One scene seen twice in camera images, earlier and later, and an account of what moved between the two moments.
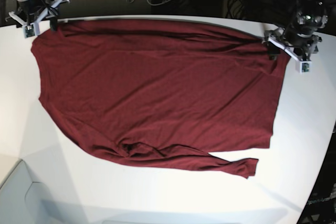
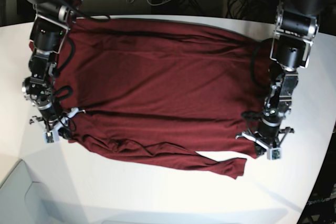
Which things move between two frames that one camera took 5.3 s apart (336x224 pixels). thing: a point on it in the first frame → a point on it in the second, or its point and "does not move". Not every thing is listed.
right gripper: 301,51 → 267,134
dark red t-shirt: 161,94 does not move
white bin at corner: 23,201 does not move
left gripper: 30,20 → 54,121
